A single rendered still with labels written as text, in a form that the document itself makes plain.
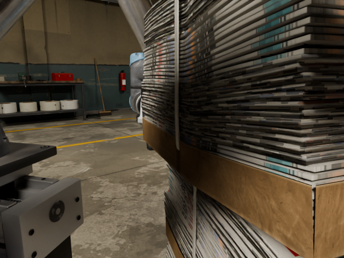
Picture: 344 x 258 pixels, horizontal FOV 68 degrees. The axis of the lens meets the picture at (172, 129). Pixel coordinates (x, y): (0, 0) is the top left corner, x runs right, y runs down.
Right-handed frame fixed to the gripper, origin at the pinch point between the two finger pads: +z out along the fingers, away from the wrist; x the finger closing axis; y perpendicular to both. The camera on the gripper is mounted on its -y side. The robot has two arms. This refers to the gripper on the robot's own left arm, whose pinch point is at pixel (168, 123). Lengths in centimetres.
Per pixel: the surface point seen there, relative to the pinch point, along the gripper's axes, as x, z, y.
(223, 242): -3.4, 31.7, -7.8
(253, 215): -5.9, 39.9, 0.4
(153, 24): -6.4, 12.5, 18.2
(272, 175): -6.0, 41.5, 4.0
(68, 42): -58, -637, 94
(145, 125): -7.1, 8.3, 1.4
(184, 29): -5.6, 24.3, 15.5
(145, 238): 11, -84, -85
